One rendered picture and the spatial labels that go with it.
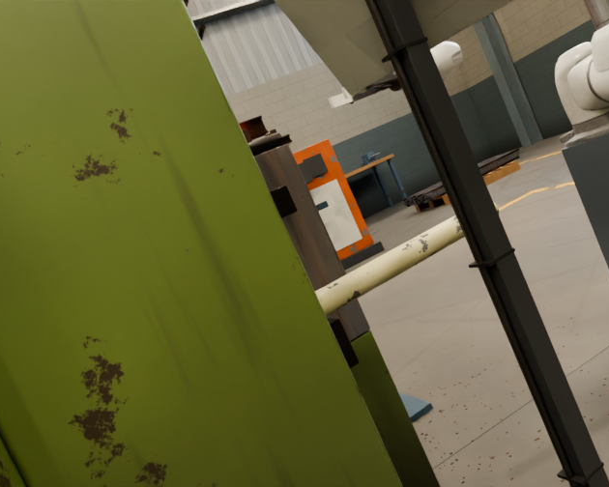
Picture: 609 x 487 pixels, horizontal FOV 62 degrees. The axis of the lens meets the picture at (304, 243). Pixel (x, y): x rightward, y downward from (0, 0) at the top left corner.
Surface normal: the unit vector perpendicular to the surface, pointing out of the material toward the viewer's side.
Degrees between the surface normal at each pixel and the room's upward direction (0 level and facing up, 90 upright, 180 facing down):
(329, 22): 120
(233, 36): 90
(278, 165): 90
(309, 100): 90
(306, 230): 90
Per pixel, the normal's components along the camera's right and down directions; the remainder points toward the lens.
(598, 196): -0.70, 0.37
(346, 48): -0.30, 0.74
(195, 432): 0.40, -0.10
